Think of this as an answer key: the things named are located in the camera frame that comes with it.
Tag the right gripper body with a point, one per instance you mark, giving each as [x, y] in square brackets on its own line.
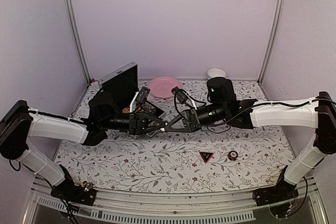
[193, 119]

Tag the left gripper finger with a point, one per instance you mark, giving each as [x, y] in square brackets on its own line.
[152, 128]
[150, 118]

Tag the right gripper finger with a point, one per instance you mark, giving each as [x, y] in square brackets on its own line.
[178, 122]
[178, 130]

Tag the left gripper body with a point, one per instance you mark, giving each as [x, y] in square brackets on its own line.
[134, 125]

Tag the grey white chip stack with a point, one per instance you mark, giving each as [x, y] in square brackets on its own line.
[149, 108]

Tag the aluminium poker case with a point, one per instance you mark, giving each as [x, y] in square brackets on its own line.
[122, 84]

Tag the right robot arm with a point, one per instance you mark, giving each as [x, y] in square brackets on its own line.
[317, 113]

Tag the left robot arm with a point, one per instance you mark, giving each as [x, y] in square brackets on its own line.
[22, 122]

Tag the pink plate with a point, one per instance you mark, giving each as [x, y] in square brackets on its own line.
[161, 87]

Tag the black triangle card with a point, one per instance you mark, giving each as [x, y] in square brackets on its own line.
[206, 156]

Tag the white bowl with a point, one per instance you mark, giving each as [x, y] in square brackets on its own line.
[216, 72]

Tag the orange short chip stack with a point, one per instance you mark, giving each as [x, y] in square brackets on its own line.
[232, 155]

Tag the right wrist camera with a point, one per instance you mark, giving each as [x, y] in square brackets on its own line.
[183, 98]

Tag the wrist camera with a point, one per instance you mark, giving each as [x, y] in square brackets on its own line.
[139, 99]
[183, 98]

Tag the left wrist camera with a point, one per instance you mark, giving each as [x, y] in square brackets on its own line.
[139, 99]

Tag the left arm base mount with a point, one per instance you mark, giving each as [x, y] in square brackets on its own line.
[68, 191]

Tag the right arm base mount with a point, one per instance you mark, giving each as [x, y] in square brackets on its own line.
[281, 191]

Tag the left frame post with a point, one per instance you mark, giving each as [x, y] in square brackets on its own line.
[76, 39]

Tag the frame post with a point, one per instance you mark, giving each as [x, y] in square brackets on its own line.
[271, 41]
[76, 39]

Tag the right frame post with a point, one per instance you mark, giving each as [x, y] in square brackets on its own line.
[271, 41]

